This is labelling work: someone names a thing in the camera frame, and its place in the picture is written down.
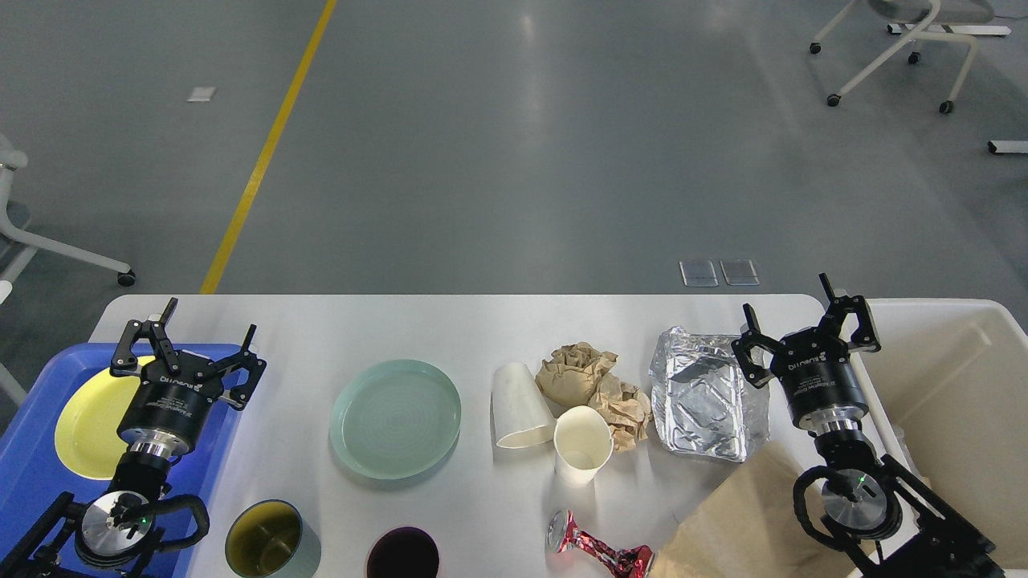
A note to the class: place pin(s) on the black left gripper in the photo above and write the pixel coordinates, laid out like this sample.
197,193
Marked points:
171,395

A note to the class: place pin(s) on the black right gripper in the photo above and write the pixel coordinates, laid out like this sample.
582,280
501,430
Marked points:
821,381

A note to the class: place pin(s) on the dark teal mug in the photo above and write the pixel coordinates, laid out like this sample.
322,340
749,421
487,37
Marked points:
272,539

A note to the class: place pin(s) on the pink mug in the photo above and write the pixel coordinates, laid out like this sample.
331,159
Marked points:
403,552

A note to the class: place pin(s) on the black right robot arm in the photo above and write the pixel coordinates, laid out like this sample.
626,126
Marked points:
868,506

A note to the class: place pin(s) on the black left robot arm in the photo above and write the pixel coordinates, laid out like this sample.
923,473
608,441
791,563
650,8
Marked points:
120,529

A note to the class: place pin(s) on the yellow plate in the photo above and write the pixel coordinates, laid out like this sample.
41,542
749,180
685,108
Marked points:
86,439

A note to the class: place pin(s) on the right floor outlet cover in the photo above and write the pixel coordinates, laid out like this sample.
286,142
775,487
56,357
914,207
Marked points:
740,272

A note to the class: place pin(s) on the floor outlet cover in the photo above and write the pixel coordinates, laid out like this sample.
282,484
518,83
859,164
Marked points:
740,272
698,273

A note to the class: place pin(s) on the aluminium foil tray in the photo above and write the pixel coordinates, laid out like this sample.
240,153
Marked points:
702,404

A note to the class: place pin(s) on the beige plastic bin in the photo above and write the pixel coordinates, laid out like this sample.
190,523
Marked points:
952,375

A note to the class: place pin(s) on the left floor outlet cover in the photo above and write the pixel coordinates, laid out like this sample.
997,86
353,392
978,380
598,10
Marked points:
698,273

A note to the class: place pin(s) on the blue plastic tray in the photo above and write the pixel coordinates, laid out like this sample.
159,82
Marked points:
32,475

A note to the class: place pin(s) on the brown paper bag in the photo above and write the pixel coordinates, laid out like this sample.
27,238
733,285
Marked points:
746,528

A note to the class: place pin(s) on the light green plate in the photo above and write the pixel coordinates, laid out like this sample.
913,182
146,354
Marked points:
395,420

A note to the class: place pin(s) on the upright white paper cup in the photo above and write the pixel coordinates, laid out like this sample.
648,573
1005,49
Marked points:
583,443

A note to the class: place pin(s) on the crumpled brown paper ball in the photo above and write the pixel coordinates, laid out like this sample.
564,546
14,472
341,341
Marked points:
571,376

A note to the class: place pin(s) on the white table foot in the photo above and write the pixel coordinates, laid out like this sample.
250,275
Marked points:
1003,147

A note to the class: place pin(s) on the white chair base left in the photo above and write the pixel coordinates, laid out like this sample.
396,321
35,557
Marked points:
28,244

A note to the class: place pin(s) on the tipped white paper cup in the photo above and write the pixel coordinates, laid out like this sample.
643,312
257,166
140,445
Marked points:
521,416

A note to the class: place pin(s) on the crushed red can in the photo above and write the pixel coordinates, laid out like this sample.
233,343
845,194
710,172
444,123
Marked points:
563,534

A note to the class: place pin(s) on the white office chair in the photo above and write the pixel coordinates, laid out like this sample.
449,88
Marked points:
925,22

